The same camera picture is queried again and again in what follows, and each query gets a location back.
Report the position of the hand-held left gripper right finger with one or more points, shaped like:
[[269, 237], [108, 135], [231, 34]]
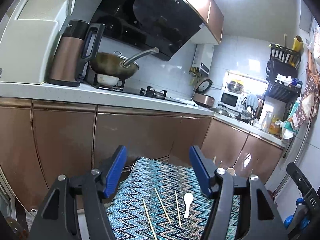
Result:
[[200, 173]]

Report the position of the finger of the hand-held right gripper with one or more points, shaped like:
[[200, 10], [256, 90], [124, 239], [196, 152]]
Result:
[[301, 182]]

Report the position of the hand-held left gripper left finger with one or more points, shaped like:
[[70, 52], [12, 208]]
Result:
[[114, 173]]

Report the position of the white ceramic spoon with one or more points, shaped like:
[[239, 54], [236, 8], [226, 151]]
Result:
[[188, 200]]

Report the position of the row of wooden chopsticks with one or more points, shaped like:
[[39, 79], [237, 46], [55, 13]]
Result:
[[162, 206]]

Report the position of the person's right hand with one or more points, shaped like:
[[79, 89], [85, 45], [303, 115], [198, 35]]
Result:
[[288, 221]]

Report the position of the blue zigzag woven mat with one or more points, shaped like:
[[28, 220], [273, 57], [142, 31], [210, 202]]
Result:
[[150, 172]]

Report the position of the steel pipe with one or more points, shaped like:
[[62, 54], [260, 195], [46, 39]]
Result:
[[300, 142]]

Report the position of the copper lower cabinets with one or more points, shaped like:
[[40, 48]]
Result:
[[125, 135]]

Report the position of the copper cabinets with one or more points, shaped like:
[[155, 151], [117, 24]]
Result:
[[207, 5], [125, 135]]

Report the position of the white green plastic bag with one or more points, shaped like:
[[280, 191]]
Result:
[[290, 127]]

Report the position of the orange jar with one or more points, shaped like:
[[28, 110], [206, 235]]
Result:
[[274, 128]]

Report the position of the steel pan lid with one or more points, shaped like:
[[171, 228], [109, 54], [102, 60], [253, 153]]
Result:
[[221, 111]]

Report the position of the clear glass bottle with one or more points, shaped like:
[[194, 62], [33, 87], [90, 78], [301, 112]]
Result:
[[266, 121]]

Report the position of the white cloth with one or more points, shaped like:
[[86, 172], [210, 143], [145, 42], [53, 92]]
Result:
[[183, 100]]

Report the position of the copper rice cooker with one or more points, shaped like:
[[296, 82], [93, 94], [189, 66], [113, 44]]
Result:
[[203, 98]]

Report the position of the white microwave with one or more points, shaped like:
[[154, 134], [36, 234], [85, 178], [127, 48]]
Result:
[[230, 99]]

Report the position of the brown patterned apron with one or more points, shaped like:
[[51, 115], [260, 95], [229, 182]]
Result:
[[308, 97]]

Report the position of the black gas stove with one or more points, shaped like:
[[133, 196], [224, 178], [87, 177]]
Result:
[[147, 92]]

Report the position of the grey blue towel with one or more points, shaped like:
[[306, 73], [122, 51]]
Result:
[[250, 100]]

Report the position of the white bowl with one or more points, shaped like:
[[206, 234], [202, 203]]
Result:
[[107, 80]]

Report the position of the steel pot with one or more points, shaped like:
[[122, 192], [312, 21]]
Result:
[[235, 86]]

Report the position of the black shelf rack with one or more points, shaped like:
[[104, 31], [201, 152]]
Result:
[[282, 90]]

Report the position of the brass gas valves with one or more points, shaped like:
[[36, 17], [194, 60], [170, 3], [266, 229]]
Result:
[[194, 71]]

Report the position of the window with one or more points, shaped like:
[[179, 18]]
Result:
[[250, 78]]

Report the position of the brown glass bottle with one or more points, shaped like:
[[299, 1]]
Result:
[[16, 227]]

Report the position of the white water heater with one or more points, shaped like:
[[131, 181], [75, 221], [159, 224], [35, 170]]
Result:
[[203, 57]]

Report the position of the copper black kettle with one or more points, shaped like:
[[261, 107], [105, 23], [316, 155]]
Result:
[[66, 60]]

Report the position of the yellow roll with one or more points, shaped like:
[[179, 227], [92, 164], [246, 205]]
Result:
[[298, 47]]

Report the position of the white countertop appliance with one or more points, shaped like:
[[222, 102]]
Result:
[[30, 42]]

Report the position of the black range hood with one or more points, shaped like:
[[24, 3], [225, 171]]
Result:
[[150, 17]]

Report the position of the copper upper cabinets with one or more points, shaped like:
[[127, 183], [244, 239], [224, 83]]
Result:
[[207, 5]]

